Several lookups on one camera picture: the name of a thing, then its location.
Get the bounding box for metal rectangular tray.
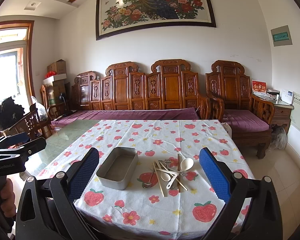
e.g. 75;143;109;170
96;147;139;190

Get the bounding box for small white plastic spoon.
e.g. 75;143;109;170
156;161;171;181

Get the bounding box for white box on side table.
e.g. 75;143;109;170
280;89;294;105

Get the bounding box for metal smiley spoon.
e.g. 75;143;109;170
139;168;158;189

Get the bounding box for wall electrical panel cover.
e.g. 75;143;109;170
270;25;293;47

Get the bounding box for purple armchair cushion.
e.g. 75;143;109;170
222;109;269;133

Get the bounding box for large white plastic spoon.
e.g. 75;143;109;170
166;157;195;190

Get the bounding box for red greeting card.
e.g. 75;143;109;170
251;80;267;94

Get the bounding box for white wall poster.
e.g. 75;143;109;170
290;92;300;131

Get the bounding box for black bag on chair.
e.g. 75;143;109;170
0;96;25;131

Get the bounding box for carved wooden armchair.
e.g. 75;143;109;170
205;60;274;159

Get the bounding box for stacked cardboard boxes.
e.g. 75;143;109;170
40;59;67;109

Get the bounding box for long carved wooden sofa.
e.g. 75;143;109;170
50;58;213;131

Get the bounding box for wooden dining chair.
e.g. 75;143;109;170
0;104;53;139

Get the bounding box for framed peacock flower painting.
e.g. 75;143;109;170
96;0;216;40

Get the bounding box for wooden side table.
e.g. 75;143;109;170
255;95;294;134

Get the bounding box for person's left hand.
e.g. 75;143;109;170
0;178;16;218

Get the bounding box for metal fork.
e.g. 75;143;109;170
160;159;175;190

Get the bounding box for light bamboo chopstick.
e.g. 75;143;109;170
152;162;166;197
153;161;170;197

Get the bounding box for strawberry flower tablecloth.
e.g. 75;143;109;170
38;120;253;239

